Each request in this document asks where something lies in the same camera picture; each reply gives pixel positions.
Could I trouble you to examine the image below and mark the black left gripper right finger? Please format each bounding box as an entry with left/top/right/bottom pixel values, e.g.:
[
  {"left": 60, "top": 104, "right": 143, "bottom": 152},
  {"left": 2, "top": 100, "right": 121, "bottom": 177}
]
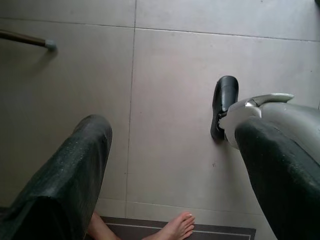
[{"left": 234, "top": 116, "right": 320, "bottom": 240}]

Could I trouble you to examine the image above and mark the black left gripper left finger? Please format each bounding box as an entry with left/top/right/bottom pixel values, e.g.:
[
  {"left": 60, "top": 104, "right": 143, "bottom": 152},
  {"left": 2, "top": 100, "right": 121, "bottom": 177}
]
[{"left": 0, "top": 114, "right": 113, "bottom": 240}]

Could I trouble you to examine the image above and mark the dark brown striped doormat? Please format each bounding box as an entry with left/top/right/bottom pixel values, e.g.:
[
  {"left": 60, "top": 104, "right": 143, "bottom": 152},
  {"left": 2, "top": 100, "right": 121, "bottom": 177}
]
[{"left": 98, "top": 216, "right": 258, "bottom": 240}]

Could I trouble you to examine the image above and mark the black robot foot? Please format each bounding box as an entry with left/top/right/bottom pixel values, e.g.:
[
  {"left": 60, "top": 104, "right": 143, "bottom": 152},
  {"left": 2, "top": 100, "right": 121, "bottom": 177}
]
[{"left": 210, "top": 75, "right": 240, "bottom": 140}]

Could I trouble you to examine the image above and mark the brown table leg grey cap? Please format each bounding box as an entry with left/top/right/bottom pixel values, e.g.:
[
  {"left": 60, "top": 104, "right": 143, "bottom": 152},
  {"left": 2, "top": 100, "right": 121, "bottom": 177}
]
[{"left": 0, "top": 29, "right": 57, "bottom": 52}]

